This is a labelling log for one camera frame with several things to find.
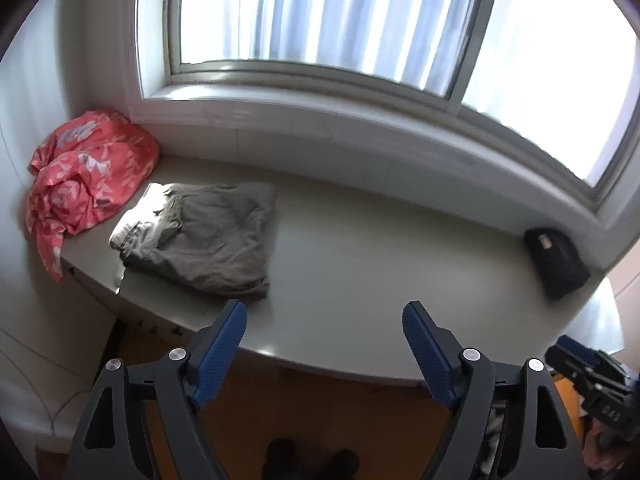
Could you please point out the red floral cloth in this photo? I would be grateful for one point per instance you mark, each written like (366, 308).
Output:
(85, 180)

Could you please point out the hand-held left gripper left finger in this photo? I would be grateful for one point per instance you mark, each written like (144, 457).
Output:
(220, 355)

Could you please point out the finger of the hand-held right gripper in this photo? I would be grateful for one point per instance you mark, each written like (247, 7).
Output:
(580, 347)
(565, 365)

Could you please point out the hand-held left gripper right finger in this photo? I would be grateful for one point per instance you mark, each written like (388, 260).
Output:
(430, 355)

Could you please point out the person's right foot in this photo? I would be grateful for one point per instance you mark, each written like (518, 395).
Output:
(342, 466)

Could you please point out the person's right hand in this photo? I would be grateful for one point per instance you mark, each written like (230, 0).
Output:
(595, 447)

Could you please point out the person's foot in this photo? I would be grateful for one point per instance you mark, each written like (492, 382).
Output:
(342, 466)
(282, 460)

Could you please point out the black folded garment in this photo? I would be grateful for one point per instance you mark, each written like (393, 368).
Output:
(557, 265)

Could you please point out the brown pants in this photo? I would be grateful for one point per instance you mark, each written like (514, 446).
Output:
(210, 245)

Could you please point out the person's left foot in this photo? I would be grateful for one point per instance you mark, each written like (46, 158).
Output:
(282, 460)

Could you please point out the white framed window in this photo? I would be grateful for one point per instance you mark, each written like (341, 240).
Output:
(350, 20)

